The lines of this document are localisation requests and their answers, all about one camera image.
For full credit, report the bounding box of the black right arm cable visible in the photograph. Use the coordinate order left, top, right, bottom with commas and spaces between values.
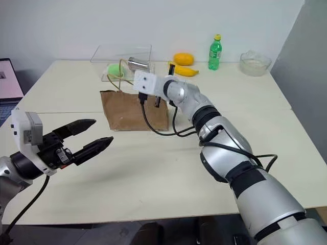
138, 92, 278, 175

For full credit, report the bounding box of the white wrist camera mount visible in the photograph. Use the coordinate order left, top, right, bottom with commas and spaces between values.
10, 108, 58, 177
133, 70, 165, 96

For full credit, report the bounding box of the yellow orange mango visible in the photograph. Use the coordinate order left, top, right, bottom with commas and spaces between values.
173, 52, 195, 66

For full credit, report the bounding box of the green round item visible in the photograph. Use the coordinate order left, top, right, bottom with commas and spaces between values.
106, 63, 129, 77

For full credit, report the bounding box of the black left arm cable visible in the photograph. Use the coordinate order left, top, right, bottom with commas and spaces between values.
0, 175, 51, 245

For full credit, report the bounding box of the open laptop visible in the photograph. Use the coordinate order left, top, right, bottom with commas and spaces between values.
0, 58, 25, 128

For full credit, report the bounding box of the clear glass bowl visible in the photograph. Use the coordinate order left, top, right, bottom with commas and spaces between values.
239, 50, 272, 77

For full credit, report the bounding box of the brown paper bag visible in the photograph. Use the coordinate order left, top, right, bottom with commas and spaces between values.
99, 58, 170, 132

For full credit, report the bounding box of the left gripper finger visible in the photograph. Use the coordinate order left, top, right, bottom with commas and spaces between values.
52, 118, 97, 141
73, 136, 114, 167

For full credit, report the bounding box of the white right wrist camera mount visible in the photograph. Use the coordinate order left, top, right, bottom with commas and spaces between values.
133, 70, 165, 96

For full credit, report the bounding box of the dark rounded shape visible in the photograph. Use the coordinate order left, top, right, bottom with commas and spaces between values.
132, 221, 167, 245

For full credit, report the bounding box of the yellow banana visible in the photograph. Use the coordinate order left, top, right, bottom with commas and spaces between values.
168, 61, 200, 78

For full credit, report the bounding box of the clear plastic box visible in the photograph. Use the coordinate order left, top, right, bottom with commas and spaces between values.
90, 44, 157, 83

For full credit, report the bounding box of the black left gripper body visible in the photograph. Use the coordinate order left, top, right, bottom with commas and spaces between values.
37, 129, 78, 171

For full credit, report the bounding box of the silver metal cup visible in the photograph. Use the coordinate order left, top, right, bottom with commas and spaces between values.
128, 57, 151, 74

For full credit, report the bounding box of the green plastic bottle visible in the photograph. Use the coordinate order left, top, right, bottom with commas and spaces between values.
208, 34, 223, 70

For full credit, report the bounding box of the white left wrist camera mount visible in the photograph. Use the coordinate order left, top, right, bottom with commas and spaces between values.
10, 108, 58, 177

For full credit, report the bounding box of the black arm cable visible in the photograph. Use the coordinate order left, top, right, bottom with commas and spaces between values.
0, 175, 51, 245
138, 92, 278, 175

